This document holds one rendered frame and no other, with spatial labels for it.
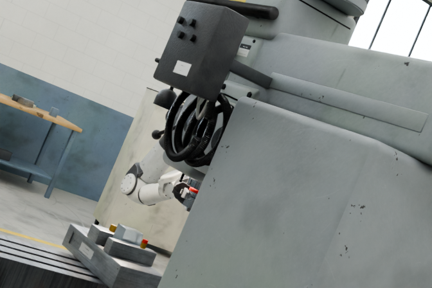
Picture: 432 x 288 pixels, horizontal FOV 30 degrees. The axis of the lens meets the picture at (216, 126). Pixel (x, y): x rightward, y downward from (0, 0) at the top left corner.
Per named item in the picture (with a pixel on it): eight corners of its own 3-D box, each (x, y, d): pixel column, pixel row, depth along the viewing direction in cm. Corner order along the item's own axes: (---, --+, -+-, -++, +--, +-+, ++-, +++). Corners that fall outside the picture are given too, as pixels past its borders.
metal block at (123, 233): (109, 242, 228) (117, 223, 228) (126, 247, 231) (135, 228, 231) (117, 249, 223) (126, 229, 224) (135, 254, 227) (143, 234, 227)
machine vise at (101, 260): (60, 244, 240) (75, 210, 240) (103, 256, 248) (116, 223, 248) (110, 290, 211) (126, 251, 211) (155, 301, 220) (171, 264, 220)
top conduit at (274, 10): (184, 3, 242) (188, -8, 242) (195, 9, 245) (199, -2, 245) (266, 17, 204) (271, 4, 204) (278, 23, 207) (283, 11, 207)
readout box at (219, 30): (146, 75, 198) (180, -3, 198) (177, 89, 203) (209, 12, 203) (184, 89, 181) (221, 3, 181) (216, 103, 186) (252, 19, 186)
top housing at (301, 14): (183, 20, 247) (204, -29, 247) (247, 53, 261) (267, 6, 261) (268, 37, 207) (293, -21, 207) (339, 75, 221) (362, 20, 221)
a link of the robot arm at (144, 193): (152, 196, 275) (119, 204, 289) (175, 206, 281) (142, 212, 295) (158, 167, 280) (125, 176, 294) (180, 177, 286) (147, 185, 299)
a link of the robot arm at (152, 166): (116, 177, 295) (152, 133, 288) (143, 188, 303) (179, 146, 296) (122, 197, 287) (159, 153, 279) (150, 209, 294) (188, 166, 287)
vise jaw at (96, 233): (85, 236, 230) (91, 223, 230) (128, 248, 239) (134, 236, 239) (94, 243, 225) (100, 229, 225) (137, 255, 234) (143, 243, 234)
